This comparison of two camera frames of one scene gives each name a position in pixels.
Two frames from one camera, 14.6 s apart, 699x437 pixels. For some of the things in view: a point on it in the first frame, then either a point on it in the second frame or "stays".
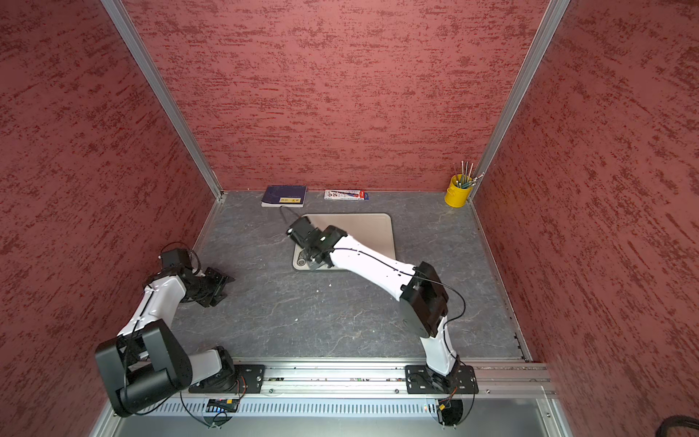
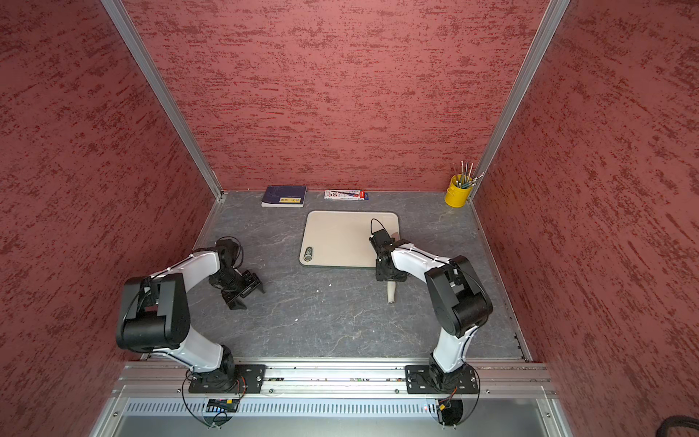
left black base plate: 250,379 stays
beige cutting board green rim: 375,230 stays
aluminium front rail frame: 507,400 stays
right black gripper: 313,260 -> 380,275
